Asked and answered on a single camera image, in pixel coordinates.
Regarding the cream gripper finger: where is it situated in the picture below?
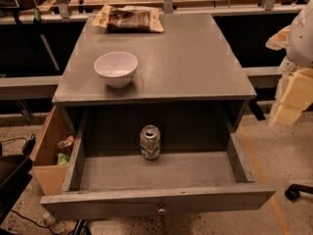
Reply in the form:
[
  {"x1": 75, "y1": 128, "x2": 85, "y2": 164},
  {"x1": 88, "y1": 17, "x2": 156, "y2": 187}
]
[
  {"x1": 265, "y1": 25, "x2": 290, "y2": 51},
  {"x1": 270, "y1": 68, "x2": 313, "y2": 126}
]

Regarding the green 7up soda can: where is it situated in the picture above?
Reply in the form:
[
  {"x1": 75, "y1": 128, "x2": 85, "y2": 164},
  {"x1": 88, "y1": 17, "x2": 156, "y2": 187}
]
[{"x1": 140, "y1": 124, "x2": 160, "y2": 161}]

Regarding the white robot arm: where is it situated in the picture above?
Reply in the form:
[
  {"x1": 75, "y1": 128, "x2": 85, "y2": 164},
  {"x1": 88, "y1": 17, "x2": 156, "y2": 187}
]
[{"x1": 265, "y1": 0, "x2": 313, "y2": 126}]

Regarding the brass drawer knob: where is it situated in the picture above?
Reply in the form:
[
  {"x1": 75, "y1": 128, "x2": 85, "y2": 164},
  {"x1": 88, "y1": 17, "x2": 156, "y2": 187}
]
[{"x1": 156, "y1": 203, "x2": 166, "y2": 215}]

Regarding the open grey top drawer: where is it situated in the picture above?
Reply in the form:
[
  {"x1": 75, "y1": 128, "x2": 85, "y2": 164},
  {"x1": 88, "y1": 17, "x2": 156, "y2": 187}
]
[{"x1": 41, "y1": 111, "x2": 275, "y2": 219}]

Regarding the clear plastic bottle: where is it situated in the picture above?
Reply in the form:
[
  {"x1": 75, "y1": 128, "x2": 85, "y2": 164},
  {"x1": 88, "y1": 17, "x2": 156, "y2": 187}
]
[{"x1": 280, "y1": 57, "x2": 295, "y2": 72}]

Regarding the grey wooden cabinet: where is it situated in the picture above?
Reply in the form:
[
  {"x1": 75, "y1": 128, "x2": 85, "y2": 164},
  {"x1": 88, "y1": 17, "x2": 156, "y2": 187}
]
[{"x1": 53, "y1": 14, "x2": 256, "y2": 138}]

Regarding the black chair wheel base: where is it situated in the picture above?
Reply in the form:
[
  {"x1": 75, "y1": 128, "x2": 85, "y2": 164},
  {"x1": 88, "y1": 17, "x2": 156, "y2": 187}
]
[{"x1": 285, "y1": 184, "x2": 313, "y2": 202}]

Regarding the brown chip bag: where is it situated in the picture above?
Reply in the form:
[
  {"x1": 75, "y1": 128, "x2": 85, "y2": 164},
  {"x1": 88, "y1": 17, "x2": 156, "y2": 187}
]
[{"x1": 92, "y1": 5, "x2": 163, "y2": 33}]

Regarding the white ceramic bowl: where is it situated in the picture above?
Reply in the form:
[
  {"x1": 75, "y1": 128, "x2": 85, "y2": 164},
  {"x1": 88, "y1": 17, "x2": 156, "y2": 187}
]
[{"x1": 94, "y1": 52, "x2": 138, "y2": 88}]

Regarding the orange snack packet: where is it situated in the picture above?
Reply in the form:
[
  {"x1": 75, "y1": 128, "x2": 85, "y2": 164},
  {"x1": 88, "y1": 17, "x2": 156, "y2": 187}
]
[{"x1": 58, "y1": 135, "x2": 75, "y2": 151}]

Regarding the green snack packet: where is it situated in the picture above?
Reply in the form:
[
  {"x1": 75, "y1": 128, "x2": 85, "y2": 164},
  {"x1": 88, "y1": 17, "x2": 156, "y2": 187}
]
[{"x1": 57, "y1": 153, "x2": 70, "y2": 165}]

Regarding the cardboard box with snacks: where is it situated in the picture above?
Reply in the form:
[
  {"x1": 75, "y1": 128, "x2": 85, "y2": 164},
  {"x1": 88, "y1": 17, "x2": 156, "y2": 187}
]
[{"x1": 30, "y1": 107, "x2": 75, "y2": 196}]

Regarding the clear bottle on floor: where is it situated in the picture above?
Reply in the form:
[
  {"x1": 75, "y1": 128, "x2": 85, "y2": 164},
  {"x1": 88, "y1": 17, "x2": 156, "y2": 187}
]
[{"x1": 43, "y1": 212, "x2": 67, "y2": 235}]

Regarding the black equipment at left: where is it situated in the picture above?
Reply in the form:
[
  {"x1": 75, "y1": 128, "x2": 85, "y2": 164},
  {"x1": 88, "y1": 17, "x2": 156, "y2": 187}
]
[{"x1": 0, "y1": 154, "x2": 34, "y2": 223}]

